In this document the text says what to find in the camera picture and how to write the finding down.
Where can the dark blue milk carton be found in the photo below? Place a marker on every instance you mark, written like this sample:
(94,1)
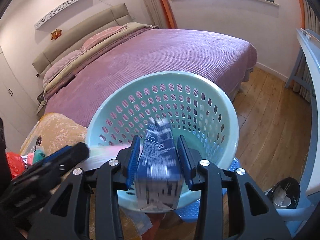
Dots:
(159,179)

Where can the right orange striped curtain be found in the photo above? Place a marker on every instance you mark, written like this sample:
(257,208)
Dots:
(309,21)

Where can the white wall shelf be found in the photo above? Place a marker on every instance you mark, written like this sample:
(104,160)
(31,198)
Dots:
(54,12)

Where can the mint green plastic laundry basket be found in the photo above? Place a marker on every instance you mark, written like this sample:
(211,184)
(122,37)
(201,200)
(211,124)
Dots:
(195,107)

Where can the folded beige quilt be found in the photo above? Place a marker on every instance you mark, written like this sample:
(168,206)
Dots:
(133,29)

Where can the pink white tube package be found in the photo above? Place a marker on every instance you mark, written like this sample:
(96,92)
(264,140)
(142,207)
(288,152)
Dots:
(99,155)

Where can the orange plush toy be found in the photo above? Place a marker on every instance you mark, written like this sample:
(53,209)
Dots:
(56,34)

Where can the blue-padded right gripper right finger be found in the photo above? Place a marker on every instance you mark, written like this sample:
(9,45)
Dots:
(251,214)

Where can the red plastic bag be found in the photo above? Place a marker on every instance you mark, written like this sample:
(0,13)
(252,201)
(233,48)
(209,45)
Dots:
(16,164)

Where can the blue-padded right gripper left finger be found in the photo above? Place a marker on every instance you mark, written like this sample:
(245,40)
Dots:
(66,215)

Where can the right pink pillow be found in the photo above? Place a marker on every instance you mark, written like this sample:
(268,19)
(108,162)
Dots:
(99,37)

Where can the left pink pillow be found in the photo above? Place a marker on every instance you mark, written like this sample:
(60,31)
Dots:
(61,64)

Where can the yellow brown plush blanket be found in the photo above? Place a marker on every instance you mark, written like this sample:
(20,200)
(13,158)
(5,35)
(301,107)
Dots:
(57,131)

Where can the beige nightstand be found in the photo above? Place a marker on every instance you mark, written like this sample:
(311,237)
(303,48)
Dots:
(42,105)

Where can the pink pillow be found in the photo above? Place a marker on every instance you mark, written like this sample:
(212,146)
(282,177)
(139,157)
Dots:
(99,37)
(61,64)

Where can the beige padded headboard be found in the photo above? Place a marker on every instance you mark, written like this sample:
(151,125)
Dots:
(75,37)

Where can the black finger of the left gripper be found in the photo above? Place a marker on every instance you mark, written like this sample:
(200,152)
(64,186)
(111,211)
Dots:
(30,191)

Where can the teal tissue pack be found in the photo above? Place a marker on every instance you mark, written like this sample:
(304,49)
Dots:
(38,156)

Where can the white wardrobe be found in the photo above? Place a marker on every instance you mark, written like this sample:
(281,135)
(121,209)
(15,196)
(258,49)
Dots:
(18,110)

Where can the purple bedspread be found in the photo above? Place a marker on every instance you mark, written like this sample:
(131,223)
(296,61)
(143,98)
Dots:
(222,59)

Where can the black trash bin with bag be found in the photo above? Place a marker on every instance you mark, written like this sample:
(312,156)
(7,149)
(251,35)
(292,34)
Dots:
(285,194)

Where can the beige orange curtain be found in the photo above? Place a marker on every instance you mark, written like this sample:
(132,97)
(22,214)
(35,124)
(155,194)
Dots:
(161,13)

